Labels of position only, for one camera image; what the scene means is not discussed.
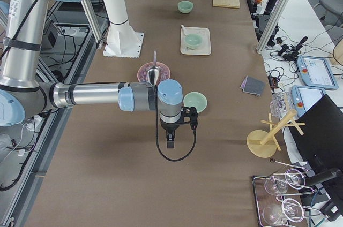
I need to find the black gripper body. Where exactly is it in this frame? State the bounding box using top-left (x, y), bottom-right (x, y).
top-left (160, 120), bottom-right (179, 133)

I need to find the green bowl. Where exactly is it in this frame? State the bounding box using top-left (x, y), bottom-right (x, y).
top-left (183, 92), bottom-right (207, 113)
top-left (184, 34), bottom-right (203, 49)
top-left (177, 1), bottom-right (194, 14)

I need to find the metal scoop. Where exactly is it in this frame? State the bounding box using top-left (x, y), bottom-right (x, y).
top-left (146, 50), bottom-right (161, 85)

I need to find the wooden mug tree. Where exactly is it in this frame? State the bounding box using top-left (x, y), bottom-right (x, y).
top-left (247, 95), bottom-right (305, 158)

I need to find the grey folded cloth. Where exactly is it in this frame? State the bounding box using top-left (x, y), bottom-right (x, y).
top-left (240, 76), bottom-right (265, 97)

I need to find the green bowl on tray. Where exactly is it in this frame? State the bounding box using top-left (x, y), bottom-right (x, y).
top-left (184, 34), bottom-right (203, 49)

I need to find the cream serving tray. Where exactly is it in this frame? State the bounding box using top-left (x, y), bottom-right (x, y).
top-left (180, 27), bottom-right (211, 56)

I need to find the wine glass rack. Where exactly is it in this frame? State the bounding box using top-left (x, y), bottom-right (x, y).
top-left (251, 165), bottom-right (321, 226)

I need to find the teach pendant near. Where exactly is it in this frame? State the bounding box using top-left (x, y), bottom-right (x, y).
top-left (291, 85), bottom-right (326, 117)

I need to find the teach pendant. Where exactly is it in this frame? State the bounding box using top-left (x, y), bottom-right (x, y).
top-left (296, 56), bottom-right (339, 90)
top-left (291, 85), bottom-right (326, 117)

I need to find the black monitor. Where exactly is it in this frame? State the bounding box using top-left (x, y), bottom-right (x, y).
top-left (289, 95), bottom-right (342, 170)

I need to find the teach pendant far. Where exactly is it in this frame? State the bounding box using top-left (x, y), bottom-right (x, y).
top-left (296, 56), bottom-right (339, 90)

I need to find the white camera pillar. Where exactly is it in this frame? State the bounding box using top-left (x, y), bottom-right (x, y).
top-left (103, 0), bottom-right (144, 58)

